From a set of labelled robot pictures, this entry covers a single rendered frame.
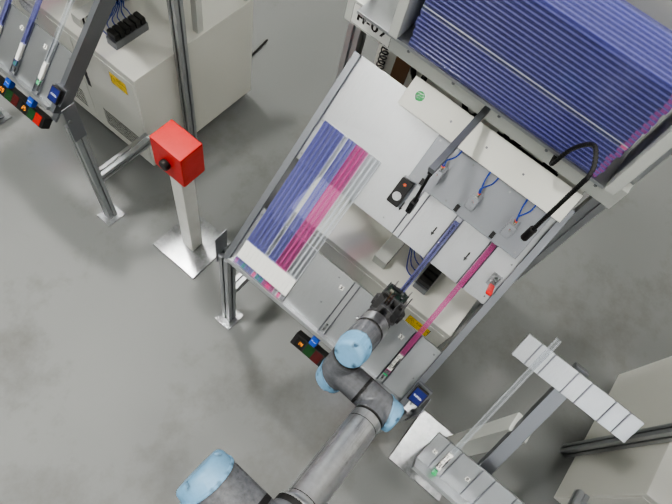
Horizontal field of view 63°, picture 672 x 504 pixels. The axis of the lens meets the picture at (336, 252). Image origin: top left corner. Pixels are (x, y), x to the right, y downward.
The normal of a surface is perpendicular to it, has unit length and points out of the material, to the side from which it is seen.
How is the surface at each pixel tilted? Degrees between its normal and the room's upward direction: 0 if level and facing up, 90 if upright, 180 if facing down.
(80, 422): 0
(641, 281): 0
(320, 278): 44
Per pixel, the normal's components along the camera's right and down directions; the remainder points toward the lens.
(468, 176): -0.32, 0.16
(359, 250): 0.16, -0.42
